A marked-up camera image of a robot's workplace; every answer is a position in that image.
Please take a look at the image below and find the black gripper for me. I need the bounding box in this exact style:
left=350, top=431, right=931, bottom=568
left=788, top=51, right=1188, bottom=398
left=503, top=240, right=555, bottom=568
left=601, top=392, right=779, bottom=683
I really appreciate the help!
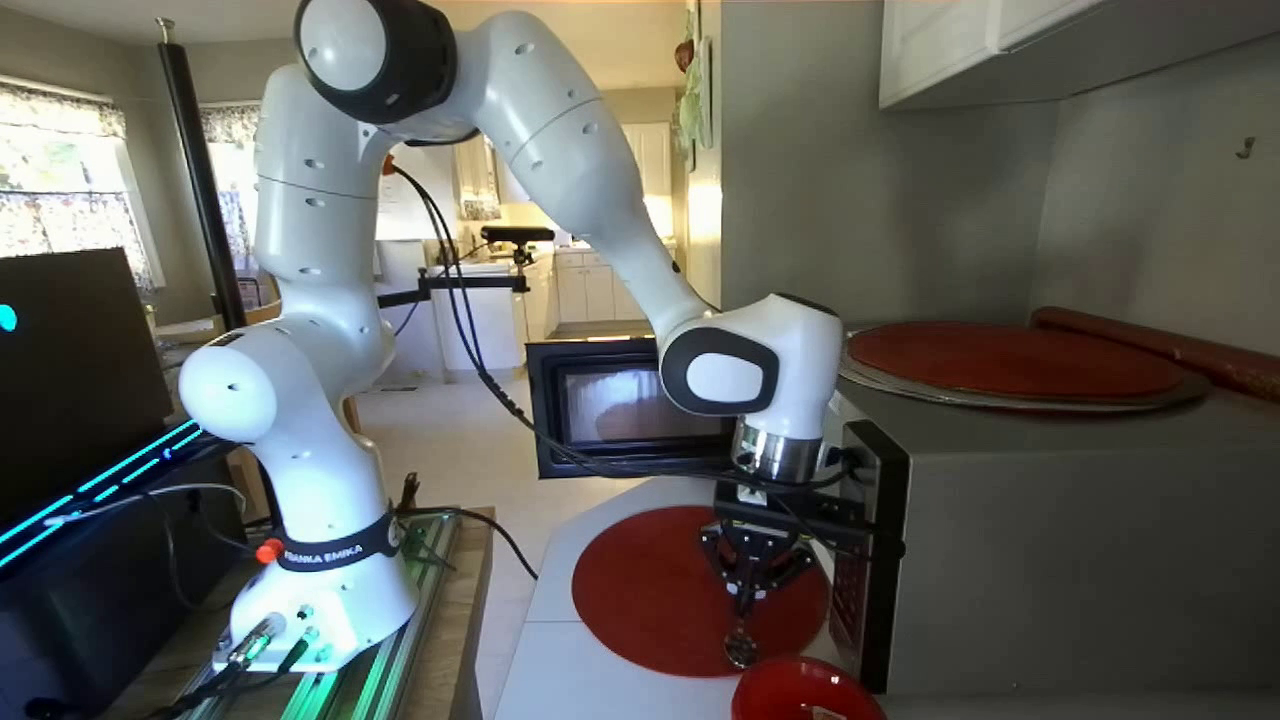
left=698, top=480, right=825, bottom=637

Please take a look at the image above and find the silver metal spoon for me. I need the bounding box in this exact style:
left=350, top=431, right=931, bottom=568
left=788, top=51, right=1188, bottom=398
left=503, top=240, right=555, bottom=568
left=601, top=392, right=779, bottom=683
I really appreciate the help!
left=725, top=627, right=760, bottom=668

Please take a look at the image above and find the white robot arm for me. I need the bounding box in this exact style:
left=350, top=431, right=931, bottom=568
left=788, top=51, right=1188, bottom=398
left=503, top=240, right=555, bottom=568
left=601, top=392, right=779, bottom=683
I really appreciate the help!
left=179, top=0, right=839, bottom=671

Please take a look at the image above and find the red plastic bowl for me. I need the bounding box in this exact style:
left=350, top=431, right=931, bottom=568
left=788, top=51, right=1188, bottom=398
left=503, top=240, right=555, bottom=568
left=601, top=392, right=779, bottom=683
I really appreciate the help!
left=733, top=658, right=887, bottom=720

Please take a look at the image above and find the round red woven placemat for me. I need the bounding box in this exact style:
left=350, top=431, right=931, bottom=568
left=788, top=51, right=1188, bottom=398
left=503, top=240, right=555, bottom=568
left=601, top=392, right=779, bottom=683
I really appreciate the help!
left=569, top=504, right=833, bottom=680

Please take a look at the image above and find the black microwave door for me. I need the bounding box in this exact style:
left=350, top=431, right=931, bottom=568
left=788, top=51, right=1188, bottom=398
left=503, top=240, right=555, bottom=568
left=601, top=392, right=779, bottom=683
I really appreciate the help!
left=527, top=335, right=733, bottom=480

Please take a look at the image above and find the round red mat on microwave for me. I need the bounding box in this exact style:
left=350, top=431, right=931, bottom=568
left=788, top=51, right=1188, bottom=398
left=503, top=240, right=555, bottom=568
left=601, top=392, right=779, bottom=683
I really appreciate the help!
left=843, top=319, right=1208, bottom=418

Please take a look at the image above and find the brown wooden rolling pin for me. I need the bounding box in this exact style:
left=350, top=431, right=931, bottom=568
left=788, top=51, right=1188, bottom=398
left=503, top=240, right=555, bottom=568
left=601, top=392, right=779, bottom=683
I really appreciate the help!
left=1030, top=310, right=1280, bottom=401

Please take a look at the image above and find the white upper cabinet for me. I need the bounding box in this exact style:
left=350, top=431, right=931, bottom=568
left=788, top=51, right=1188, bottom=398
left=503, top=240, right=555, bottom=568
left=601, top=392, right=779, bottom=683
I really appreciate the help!
left=881, top=0, right=1280, bottom=107

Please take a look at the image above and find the black pole stand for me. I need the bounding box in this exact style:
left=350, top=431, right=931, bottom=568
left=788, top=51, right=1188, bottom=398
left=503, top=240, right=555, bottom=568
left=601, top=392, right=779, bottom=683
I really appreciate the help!
left=155, top=16, right=246, bottom=329

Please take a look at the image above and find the black monitor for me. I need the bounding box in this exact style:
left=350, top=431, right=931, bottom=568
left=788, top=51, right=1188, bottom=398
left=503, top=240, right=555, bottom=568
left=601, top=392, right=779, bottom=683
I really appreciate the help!
left=0, top=247, right=168, bottom=526

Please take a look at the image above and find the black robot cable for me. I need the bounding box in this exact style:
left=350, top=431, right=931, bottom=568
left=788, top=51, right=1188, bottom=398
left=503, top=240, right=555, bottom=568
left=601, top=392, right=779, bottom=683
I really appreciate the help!
left=380, top=156, right=542, bottom=437

